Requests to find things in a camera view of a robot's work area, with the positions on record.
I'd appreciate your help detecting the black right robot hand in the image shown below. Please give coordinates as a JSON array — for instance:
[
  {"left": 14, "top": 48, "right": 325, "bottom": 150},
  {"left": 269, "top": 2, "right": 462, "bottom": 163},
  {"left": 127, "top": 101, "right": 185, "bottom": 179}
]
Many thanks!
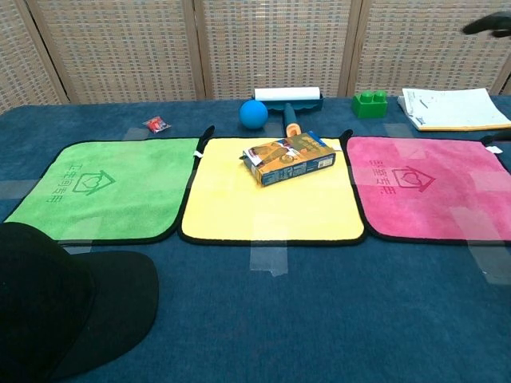
[{"left": 462, "top": 10, "right": 511, "bottom": 39}]

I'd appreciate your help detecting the colourful cardboard box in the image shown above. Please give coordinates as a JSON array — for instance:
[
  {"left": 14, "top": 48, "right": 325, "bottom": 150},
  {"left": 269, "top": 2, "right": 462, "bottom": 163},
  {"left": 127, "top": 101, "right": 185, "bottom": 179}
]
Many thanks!
[{"left": 239, "top": 130, "right": 336, "bottom": 188}]

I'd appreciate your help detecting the woven folding screen panel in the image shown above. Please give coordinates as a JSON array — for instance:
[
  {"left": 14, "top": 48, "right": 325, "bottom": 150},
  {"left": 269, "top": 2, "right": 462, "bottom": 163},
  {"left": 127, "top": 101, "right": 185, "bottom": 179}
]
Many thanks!
[
  {"left": 194, "top": 0, "right": 362, "bottom": 101},
  {"left": 347, "top": 0, "right": 511, "bottom": 97},
  {"left": 0, "top": 0, "right": 67, "bottom": 115},
  {"left": 26, "top": 0, "right": 207, "bottom": 105}
]

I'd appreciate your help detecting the white paper stack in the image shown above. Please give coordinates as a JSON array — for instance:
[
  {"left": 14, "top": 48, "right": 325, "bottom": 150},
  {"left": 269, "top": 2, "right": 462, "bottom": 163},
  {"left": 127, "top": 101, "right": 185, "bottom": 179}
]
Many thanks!
[{"left": 397, "top": 87, "right": 511, "bottom": 132}]

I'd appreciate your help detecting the green toy building block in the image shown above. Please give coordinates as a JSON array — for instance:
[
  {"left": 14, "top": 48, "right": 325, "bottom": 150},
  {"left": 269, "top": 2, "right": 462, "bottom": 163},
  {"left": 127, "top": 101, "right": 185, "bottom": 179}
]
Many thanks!
[{"left": 351, "top": 90, "right": 390, "bottom": 119}]

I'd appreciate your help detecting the pink microfiber cloth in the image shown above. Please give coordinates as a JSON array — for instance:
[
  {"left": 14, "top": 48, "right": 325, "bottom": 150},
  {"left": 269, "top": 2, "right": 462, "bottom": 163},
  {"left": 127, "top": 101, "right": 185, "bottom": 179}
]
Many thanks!
[{"left": 345, "top": 134, "right": 511, "bottom": 247}]

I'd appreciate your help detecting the clear tape strip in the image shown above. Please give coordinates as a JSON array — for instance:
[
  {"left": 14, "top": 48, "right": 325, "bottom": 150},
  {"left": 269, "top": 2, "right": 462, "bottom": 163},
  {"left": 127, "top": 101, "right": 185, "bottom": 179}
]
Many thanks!
[
  {"left": 249, "top": 241, "right": 289, "bottom": 278},
  {"left": 0, "top": 179, "right": 38, "bottom": 200},
  {"left": 466, "top": 239, "right": 511, "bottom": 285},
  {"left": 62, "top": 241, "right": 101, "bottom": 255}
]

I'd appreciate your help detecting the blue ball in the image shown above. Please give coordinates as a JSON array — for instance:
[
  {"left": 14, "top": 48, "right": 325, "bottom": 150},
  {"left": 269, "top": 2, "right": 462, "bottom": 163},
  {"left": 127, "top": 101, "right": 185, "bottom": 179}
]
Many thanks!
[{"left": 239, "top": 99, "right": 267, "bottom": 131}]

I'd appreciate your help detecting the yellow microfiber cloth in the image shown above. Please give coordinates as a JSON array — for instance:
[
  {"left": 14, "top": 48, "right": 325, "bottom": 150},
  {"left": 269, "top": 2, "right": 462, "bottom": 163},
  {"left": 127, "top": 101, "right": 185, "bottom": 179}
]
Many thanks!
[{"left": 178, "top": 128, "right": 366, "bottom": 247}]

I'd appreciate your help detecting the red candy wrapper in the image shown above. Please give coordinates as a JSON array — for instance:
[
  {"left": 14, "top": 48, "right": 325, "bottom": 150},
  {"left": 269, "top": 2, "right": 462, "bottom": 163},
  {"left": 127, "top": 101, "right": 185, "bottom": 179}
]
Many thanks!
[{"left": 142, "top": 116, "right": 172, "bottom": 133}]

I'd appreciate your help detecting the green microfiber cloth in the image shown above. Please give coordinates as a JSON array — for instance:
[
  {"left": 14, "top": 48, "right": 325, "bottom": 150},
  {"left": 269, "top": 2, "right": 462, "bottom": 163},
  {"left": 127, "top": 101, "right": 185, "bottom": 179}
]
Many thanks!
[{"left": 2, "top": 125, "right": 216, "bottom": 245}]

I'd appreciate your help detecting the black baseball cap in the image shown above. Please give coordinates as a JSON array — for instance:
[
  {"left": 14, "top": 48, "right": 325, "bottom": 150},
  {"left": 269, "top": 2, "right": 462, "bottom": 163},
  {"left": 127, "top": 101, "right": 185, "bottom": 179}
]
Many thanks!
[{"left": 0, "top": 221, "right": 160, "bottom": 383}]

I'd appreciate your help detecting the lint roller with orange handle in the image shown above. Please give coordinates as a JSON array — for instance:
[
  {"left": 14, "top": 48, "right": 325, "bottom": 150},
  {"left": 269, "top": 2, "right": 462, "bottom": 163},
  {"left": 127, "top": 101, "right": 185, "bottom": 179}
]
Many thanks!
[{"left": 254, "top": 86, "right": 324, "bottom": 140}]

